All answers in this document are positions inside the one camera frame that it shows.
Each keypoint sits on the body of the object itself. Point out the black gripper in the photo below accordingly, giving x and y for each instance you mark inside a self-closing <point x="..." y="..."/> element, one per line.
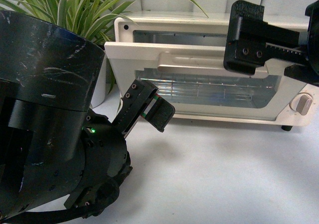
<point x="107" y="161"/>

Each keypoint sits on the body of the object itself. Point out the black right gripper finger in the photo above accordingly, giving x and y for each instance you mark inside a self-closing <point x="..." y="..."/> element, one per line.
<point x="243" y="49"/>

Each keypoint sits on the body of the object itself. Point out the cream glass oven door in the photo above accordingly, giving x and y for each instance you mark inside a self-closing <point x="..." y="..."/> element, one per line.
<point x="194" y="80"/>

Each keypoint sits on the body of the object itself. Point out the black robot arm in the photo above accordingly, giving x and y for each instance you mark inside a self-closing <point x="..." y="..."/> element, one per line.
<point x="59" y="160"/>

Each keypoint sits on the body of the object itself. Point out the cream toaster oven body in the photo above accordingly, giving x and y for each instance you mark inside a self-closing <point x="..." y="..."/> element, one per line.
<point x="197" y="30"/>

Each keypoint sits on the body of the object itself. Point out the black oven foot right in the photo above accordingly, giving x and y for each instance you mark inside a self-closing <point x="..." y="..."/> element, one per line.
<point x="286" y="127"/>

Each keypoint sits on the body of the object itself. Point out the white plant pot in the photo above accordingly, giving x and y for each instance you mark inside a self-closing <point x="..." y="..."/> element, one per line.
<point x="103" y="84"/>

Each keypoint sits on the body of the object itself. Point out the lower beige timer knob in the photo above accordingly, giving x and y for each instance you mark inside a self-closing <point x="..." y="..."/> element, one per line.
<point x="301" y="104"/>

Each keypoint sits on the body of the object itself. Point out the green spider plant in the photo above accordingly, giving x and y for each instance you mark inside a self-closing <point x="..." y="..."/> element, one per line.
<point x="91" y="19"/>

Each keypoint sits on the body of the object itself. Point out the metal wire oven rack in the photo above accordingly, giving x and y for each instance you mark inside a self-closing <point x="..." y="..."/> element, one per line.
<point x="209" y="92"/>

